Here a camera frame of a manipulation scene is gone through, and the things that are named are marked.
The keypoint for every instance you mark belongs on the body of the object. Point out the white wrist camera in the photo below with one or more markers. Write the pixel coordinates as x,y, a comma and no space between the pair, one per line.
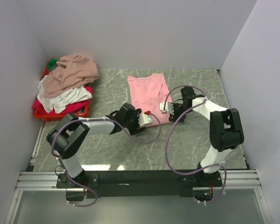
167,107
145,119

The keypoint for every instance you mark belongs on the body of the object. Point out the red plastic basket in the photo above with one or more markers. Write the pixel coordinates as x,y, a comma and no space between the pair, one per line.
37,115

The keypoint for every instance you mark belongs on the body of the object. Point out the aluminium frame rail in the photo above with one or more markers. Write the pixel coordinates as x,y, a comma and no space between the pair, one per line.
36,199

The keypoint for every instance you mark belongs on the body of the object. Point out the magenta t shirt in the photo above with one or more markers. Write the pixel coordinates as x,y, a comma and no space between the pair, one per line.
74,107

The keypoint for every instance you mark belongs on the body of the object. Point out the white t shirt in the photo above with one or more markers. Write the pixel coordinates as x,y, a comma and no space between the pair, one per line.
59,103

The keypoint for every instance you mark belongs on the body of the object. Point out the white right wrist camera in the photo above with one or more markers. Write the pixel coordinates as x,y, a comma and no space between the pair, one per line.
167,107

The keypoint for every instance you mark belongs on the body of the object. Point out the beige t shirt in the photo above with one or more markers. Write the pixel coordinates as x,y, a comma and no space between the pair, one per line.
72,71

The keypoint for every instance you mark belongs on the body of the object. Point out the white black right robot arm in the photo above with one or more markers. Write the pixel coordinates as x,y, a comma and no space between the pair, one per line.
225,133

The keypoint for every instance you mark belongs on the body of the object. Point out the pink t shirt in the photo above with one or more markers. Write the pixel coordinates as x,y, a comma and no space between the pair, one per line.
147,93

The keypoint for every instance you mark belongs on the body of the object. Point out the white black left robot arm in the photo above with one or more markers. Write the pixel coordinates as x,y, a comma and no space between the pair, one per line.
68,135

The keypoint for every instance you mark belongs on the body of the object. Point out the green garment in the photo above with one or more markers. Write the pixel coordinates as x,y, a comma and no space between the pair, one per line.
52,64

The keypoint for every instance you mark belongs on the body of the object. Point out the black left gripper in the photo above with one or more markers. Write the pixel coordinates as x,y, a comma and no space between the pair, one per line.
134,130

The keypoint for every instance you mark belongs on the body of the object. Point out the black base beam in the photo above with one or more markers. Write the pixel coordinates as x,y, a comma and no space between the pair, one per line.
139,183

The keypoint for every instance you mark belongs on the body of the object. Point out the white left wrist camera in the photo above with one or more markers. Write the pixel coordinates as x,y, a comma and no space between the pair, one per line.
145,119

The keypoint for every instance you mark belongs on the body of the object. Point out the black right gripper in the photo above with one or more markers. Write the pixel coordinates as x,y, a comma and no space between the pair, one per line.
173,117

